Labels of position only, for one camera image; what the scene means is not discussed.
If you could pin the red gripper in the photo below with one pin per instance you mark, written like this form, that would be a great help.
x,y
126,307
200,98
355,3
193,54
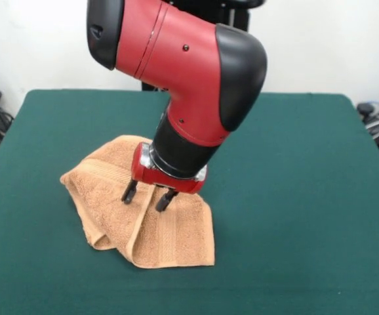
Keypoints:
x,y
163,182

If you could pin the tan terry towel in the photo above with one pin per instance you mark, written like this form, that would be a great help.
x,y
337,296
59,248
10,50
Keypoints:
x,y
176,236

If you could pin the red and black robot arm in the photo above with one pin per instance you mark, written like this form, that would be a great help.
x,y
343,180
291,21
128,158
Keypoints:
x,y
192,65

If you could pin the dark green table cloth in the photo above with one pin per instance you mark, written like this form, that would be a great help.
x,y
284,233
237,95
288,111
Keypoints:
x,y
291,236

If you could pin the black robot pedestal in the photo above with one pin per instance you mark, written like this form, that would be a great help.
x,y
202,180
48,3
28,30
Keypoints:
x,y
242,19

